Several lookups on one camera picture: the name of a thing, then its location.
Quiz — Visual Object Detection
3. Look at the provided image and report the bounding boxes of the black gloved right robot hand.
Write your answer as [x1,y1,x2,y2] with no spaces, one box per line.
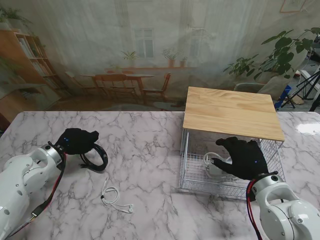
[212,136,271,181]

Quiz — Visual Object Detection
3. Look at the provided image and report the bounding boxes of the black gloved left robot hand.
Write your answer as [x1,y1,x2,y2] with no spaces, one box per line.
[56,127,100,156]

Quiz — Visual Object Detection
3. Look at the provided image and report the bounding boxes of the black cable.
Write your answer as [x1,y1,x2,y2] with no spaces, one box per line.
[79,142,109,173]

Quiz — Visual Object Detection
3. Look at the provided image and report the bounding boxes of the white power strip with cord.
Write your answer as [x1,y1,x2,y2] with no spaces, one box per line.
[203,151,245,185]

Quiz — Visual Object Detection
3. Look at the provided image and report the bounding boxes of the white wire mesh drawer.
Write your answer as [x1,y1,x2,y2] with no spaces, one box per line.
[176,152,276,201]

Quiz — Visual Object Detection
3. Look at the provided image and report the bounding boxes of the white wired earphones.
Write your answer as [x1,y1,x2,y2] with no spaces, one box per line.
[100,177,135,214]

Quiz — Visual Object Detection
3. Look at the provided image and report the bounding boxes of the grey chair back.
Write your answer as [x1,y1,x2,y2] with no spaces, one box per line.
[233,82,266,94]

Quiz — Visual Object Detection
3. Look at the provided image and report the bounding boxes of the black tripod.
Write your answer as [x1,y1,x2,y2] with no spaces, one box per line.
[296,67,320,112]

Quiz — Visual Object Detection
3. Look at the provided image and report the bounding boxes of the printed room scene backdrop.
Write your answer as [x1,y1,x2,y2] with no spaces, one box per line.
[0,0,313,112]

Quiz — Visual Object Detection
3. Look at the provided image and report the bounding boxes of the white bench edge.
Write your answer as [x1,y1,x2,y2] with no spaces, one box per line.
[299,69,320,83]

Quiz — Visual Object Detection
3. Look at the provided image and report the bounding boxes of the white wire rack frame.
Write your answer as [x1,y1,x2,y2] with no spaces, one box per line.
[180,128,286,193]

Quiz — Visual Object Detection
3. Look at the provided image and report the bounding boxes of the red black right arm cables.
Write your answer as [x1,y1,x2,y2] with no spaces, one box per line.
[245,179,265,240]

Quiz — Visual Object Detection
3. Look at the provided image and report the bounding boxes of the red black arm cables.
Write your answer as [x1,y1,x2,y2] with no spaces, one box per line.
[245,179,265,240]
[7,152,68,237]

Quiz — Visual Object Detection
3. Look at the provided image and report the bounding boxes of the red black left arm cables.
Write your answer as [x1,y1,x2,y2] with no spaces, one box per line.
[7,152,68,237]

